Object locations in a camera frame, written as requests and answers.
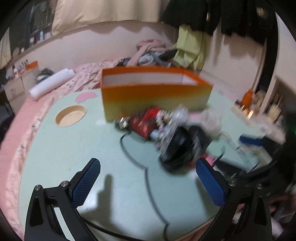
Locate white paper roll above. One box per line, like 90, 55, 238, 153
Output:
29, 68, 75, 100

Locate black glossy bag lace trim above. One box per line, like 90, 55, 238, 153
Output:
158, 125, 212, 171

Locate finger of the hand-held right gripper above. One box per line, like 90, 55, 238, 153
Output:
239, 135, 265, 147

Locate beige curtain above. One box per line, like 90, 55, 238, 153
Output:
51, 0, 160, 35

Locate orange gradient cardboard box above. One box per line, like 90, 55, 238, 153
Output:
100, 66, 213, 122

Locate black hanging garment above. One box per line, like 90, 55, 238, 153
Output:
221, 0, 278, 37
161, 0, 221, 35

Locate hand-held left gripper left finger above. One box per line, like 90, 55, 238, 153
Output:
24, 158, 101, 241

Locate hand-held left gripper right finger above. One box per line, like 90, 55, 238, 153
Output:
195, 158, 272, 241

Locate silver glittery item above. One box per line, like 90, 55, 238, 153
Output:
155, 104, 193, 149

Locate orange water bottle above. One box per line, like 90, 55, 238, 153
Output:
242, 89, 253, 106

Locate pile of dark clothes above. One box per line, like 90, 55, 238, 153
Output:
139, 50, 178, 68

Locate pink floral quilt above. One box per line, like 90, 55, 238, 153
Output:
69, 58, 130, 91

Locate white fluffy plush doll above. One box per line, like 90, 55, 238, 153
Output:
200, 109, 223, 139

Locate red snack packet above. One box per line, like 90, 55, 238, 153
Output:
129, 107, 162, 139

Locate white drawer cabinet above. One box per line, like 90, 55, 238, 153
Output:
5, 70, 42, 100

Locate yellow-green hanging cloth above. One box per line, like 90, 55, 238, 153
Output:
173, 24, 206, 70

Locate black bag on cabinet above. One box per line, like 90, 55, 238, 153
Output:
36, 68, 54, 82

